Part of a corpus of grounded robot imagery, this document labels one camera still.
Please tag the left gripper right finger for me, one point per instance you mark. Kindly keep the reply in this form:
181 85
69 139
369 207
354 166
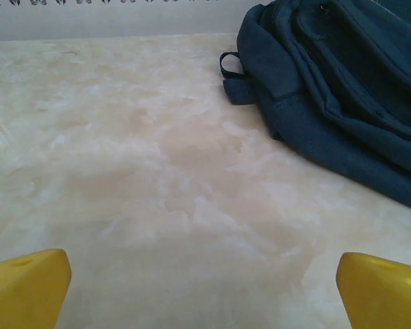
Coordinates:
383 298

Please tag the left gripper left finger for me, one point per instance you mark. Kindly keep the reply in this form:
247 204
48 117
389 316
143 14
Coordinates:
24 294

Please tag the navy blue backpack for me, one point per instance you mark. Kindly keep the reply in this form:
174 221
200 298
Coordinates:
329 85

